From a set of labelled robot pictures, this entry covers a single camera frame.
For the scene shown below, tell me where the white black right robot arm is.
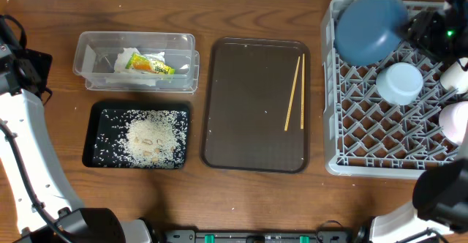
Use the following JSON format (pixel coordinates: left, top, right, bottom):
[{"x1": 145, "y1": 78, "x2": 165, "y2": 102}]
[{"x1": 355, "y1": 0, "x2": 467, "y2": 242}]

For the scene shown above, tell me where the dark blue plate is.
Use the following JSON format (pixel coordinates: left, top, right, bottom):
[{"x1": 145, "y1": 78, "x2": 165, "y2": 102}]
[{"x1": 334, "y1": 0, "x2": 408, "y2": 66}]

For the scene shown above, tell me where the wooden chopstick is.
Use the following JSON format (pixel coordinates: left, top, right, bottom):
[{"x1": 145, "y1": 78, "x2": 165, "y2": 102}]
[
  {"x1": 301, "y1": 53, "x2": 305, "y2": 130},
  {"x1": 284, "y1": 56, "x2": 301, "y2": 132}
]

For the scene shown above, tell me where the dark brown serving tray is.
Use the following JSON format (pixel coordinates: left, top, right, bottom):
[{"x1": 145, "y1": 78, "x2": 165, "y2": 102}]
[{"x1": 200, "y1": 37, "x2": 310, "y2": 173}]

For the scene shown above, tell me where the pink bowl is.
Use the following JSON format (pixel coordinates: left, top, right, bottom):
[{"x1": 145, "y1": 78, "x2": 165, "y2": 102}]
[{"x1": 439, "y1": 101, "x2": 467, "y2": 145}]

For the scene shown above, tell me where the clear plastic container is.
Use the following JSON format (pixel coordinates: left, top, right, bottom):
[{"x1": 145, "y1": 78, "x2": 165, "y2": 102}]
[{"x1": 74, "y1": 31, "x2": 195, "y2": 78}]

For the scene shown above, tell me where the yellow green snack wrapper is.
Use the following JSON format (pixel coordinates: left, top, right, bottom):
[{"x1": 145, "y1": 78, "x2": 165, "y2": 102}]
[{"x1": 125, "y1": 53, "x2": 175, "y2": 75}]

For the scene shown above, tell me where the white plastic cup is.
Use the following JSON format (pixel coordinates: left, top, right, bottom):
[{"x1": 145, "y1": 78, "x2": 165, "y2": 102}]
[{"x1": 439, "y1": 57, "x2": 467, "y2": 94}]

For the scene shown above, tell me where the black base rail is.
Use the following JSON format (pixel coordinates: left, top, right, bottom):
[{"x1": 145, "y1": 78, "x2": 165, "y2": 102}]
[{"x1": 165, "y1": 230, "x2": 352, "y2": 243}]

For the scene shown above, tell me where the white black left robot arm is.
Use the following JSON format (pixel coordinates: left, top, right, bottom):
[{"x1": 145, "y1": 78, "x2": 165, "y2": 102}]
[{"x1": 1, "y1": 15, "x2": 159, "y2": 242}]

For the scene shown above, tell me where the light blue small bowl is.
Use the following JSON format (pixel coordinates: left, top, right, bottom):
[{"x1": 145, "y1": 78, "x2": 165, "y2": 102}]
[{"x1": 376, "y1": 62, "x2": 423, "y2": 105}]

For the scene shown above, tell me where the white rice pile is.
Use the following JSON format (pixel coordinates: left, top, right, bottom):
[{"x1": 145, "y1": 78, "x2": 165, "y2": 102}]
[{"x1": 88, "y1": 108, "x2": 189, "y2": 169}]

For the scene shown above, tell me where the grey dishwasher rack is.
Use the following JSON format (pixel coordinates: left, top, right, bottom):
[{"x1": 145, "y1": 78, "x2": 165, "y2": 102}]
[{"x1": 321, "y1": 0, "x2": 467, "y2": 179}]

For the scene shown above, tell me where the black plastic tray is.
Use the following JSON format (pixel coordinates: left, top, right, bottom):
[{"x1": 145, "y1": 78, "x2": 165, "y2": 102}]
[{"x1": 82, "y1": 100, "x2": 190, "y2": 168}]

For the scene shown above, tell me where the white paper napkin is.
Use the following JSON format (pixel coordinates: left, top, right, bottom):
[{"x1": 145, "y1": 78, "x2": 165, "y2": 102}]
[{"x1": 105, "y1": 48, "x2": 165, "y2": 86}]

